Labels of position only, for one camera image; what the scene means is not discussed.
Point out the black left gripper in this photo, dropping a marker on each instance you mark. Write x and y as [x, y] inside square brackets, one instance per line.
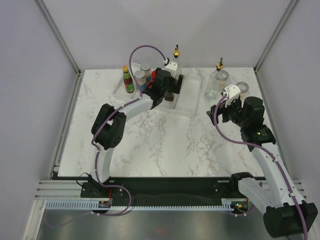
[176, 88]

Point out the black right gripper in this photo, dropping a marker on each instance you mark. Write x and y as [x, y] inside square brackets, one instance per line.
[222, 109]

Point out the round glass oil bottle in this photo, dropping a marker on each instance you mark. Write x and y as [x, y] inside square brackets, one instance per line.
[169, 96]

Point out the square clear glass bottle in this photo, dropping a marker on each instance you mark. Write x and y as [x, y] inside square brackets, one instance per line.
[211, 90]

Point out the square dark sauce bottle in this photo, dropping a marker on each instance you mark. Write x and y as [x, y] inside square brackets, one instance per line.
[176, 54]

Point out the red lid sauce jar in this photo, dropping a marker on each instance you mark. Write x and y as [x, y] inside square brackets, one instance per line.
[149, 85]

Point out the blue label seasoning jar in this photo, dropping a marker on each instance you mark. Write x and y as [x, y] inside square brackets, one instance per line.
[147, 70]

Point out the blue label spice jar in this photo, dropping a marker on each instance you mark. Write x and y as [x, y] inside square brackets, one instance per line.
[140, 77]

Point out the glass jar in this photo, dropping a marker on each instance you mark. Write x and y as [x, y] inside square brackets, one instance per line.
[222, 77]
[244, 89]

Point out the green label sauce bottle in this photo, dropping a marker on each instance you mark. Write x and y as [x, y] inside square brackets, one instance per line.
[127, 80]

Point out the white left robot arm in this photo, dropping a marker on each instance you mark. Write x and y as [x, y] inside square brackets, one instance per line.
[109, 125]

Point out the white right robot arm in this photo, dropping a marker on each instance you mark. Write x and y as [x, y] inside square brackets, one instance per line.
[285, 211]

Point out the white compartment organizer tray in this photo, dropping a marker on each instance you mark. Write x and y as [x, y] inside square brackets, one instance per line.
[185, 104]

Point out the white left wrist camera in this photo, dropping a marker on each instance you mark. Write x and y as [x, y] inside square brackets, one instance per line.
[171, 66]

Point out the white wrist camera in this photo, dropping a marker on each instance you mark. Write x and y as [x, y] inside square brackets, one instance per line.
[232, 93]
[171, 66]

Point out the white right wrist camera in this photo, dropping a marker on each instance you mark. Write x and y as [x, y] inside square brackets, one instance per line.
[232, 93]

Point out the white cable duct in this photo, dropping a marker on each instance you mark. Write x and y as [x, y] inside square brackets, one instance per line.
[97, 205]

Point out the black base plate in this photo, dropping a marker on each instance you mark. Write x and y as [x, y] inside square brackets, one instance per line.
[162, 191]

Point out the right aluminium frame post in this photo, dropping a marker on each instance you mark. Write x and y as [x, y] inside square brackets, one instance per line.
[276, 32]

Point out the aluminium frame post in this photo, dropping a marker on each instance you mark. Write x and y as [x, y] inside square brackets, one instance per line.
[57, 35]
[276, 32]

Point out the left aluminium frame post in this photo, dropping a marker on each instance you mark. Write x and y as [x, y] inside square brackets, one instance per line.
[57, 35]

